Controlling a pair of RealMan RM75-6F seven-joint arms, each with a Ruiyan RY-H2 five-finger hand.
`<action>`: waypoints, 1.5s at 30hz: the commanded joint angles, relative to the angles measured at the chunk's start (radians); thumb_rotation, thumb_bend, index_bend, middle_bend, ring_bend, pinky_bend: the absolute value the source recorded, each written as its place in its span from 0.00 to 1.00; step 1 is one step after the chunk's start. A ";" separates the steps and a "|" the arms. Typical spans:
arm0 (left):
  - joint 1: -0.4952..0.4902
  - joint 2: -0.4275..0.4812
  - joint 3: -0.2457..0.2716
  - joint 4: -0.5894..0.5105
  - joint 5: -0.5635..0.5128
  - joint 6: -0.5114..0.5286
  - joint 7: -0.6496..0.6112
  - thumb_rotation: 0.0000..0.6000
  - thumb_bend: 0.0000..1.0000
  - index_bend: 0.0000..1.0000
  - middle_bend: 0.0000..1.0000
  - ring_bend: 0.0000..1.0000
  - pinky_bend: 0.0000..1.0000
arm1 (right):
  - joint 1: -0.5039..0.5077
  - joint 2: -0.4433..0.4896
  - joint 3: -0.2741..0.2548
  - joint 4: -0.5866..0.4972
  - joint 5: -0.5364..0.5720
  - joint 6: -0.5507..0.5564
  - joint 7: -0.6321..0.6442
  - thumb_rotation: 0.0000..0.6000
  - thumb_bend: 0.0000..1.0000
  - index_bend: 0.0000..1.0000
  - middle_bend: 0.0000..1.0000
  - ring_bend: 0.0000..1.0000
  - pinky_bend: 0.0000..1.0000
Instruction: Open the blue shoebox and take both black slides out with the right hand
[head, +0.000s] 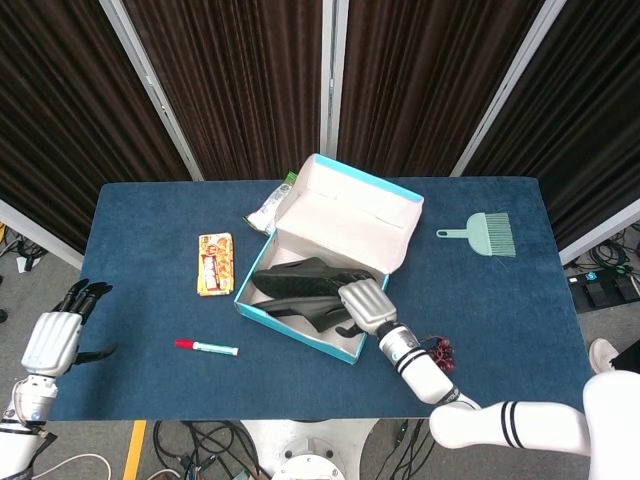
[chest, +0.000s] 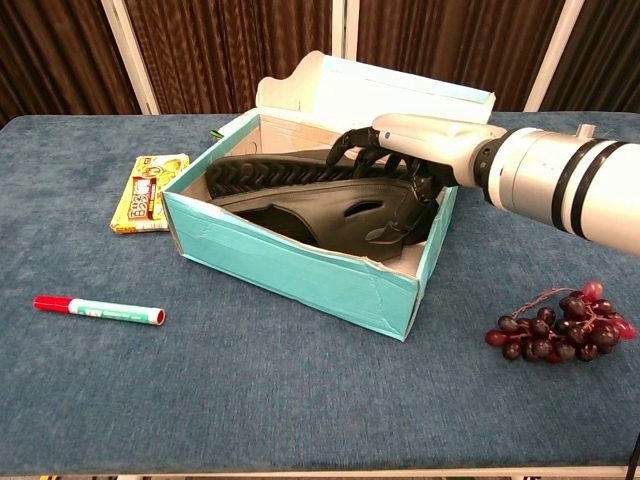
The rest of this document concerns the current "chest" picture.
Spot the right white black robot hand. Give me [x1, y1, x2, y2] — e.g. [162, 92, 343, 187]
[326, 113, 507, 241]

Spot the black slipper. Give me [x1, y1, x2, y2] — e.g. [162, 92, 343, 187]
[204, 149, 416, 200]
[212, 177, 444, 262]

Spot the light blue shoe box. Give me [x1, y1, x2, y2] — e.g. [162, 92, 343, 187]
[162, 49, 497, 343]

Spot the orange snack packet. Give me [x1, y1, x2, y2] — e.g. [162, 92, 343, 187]
[109, 153, 191, 236]

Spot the dark purple grape bunch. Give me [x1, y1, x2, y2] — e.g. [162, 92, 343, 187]
[484, 280, 639, 364]

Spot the blue table cloth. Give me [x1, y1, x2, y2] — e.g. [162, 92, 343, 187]
[0, 110, 640, 476]

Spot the red cap marker pen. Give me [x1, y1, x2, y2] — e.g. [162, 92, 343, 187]
[32, 294, 167, 327]

